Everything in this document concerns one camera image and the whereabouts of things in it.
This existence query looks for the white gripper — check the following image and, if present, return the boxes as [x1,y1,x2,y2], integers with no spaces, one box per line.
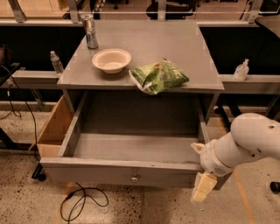
[191,140,233,203]

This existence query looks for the grey top drawer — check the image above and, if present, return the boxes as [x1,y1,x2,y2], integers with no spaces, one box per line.
[39,90,233,191]

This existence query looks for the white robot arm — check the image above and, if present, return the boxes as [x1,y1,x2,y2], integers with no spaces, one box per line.
[191,113,280,202]

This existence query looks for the grey drawer cabinet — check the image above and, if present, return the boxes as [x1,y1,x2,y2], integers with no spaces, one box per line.
[58,20,224,119]

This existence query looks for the black rolling stand leg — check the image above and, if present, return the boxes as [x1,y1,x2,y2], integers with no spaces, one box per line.
[214,105,231,129]

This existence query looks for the black caster wheel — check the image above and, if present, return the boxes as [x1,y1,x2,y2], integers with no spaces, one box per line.
[269,182,280,193]

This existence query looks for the green chip bag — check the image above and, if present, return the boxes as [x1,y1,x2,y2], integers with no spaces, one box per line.
[129,59,189,95]

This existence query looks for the hand sanitizer pump bottle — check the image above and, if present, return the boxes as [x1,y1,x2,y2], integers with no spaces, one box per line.
[234,59,249,81]

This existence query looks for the white paper bowl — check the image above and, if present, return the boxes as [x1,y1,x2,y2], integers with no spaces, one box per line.
[92,48,131,74]

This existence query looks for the wooden side bin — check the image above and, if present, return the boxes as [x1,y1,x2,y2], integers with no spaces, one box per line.
[37,96,73,158]

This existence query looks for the clear plastic water bottle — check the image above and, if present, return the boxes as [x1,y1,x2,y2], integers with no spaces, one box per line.
[50,51,64,76]

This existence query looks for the silver drink can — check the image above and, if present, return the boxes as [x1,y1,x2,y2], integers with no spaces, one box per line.
[80,14,98,49]

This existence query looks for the black floor cable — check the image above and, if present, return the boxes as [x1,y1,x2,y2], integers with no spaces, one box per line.
[59,182,109,224]

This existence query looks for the grey metal shelf rail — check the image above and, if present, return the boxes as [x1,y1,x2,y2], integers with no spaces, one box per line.
[12,70,59,89]

